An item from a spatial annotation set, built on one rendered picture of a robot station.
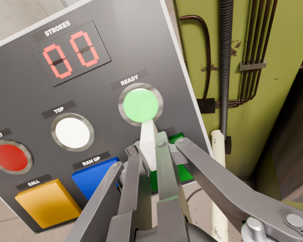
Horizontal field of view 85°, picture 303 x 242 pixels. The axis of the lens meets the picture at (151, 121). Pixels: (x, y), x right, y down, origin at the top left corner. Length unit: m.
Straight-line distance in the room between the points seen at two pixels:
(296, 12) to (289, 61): 0.11
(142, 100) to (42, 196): 0.22
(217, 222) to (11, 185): 0.51
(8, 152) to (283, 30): 0.53
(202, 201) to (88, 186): 1.04
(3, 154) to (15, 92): 0.09
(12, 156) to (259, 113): 0.63
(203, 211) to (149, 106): 1.09
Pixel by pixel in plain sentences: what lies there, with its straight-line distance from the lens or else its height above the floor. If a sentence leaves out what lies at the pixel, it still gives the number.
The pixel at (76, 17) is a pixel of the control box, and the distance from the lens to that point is 0.22.
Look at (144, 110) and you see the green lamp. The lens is 0.21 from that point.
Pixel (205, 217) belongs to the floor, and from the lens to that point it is 1.24.
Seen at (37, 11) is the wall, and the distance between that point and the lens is 4.71.
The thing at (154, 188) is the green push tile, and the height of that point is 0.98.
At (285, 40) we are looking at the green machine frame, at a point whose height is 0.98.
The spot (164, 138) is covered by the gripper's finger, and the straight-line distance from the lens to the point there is 0.17.
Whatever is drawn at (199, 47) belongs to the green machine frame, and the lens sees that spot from 0.45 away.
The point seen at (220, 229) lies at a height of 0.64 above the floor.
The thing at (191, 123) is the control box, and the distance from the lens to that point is 0.23.
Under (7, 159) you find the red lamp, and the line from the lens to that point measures 0.31.
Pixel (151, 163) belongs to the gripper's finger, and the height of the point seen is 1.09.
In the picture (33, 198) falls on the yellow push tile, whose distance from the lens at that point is 0.33.
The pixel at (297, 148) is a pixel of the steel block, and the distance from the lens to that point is 0.63.
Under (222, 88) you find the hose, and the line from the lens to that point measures 0.51.
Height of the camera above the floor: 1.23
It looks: 49 degrees down
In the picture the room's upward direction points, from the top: 29 degrees counter-clockwise
